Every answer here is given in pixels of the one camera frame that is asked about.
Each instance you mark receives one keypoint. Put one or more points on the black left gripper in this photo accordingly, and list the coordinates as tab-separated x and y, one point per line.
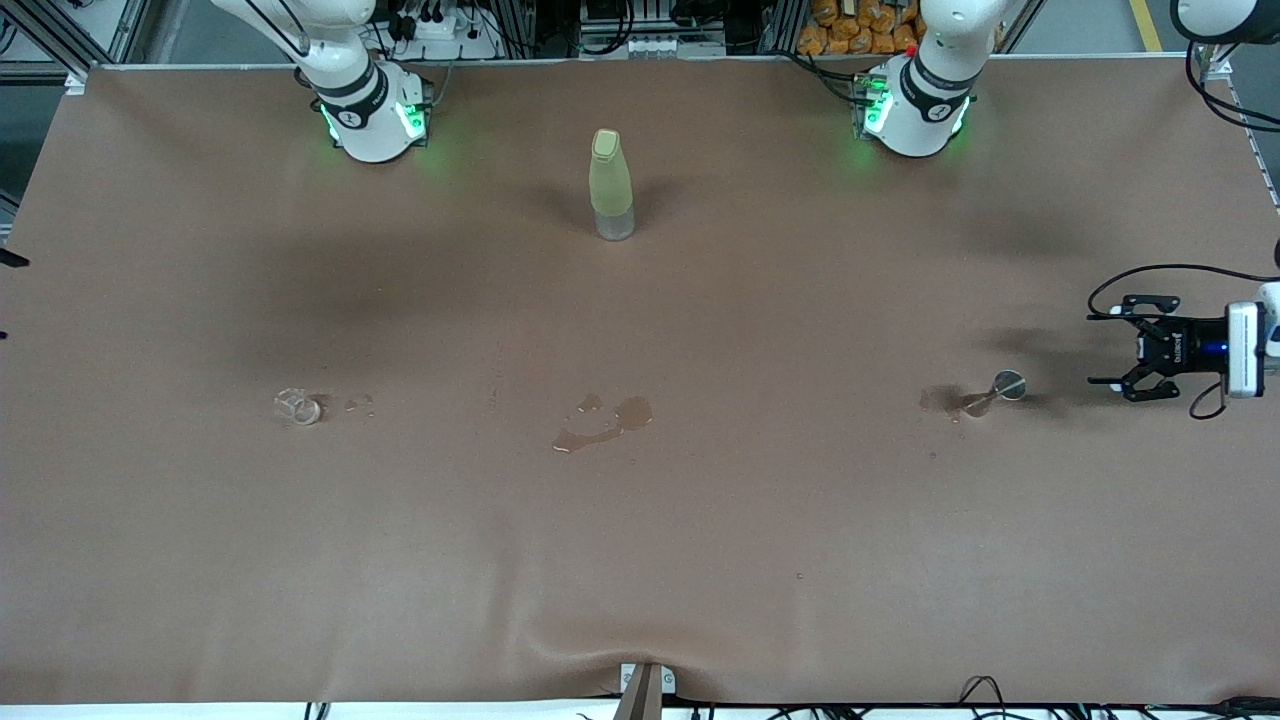
1186	349

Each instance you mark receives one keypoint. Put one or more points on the clear glass measuring beaker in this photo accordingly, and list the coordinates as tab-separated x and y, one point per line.
298	406

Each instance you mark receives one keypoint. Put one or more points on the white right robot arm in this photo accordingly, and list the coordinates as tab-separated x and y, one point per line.
365	110

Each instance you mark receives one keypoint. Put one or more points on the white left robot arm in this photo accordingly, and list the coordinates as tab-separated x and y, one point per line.
915	110

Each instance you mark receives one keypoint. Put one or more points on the green shaker bottle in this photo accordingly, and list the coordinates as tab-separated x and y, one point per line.
610	180

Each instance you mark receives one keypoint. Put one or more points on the small spilled liquid puddle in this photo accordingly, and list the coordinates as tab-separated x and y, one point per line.
358	404

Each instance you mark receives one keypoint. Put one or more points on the orange snack bags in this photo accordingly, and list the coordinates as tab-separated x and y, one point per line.
860	25

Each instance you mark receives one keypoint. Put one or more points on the white power strip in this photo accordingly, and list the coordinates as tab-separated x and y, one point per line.
445	25

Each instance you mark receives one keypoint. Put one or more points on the large spilled liquid puddle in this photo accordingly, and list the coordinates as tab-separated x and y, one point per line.
632	410

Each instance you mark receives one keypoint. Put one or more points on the brown table mat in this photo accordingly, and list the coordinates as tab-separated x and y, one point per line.
640	550

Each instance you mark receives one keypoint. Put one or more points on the white terminal strip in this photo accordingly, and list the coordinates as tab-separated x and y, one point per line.
675	46

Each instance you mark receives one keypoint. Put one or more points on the black electronics box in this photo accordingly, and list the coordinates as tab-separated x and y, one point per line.
650	15

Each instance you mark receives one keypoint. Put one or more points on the aluminium frame post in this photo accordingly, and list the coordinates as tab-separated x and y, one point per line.
1215	65
100	30

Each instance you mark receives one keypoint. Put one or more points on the wooden camera stand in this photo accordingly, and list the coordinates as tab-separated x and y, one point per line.
640	695

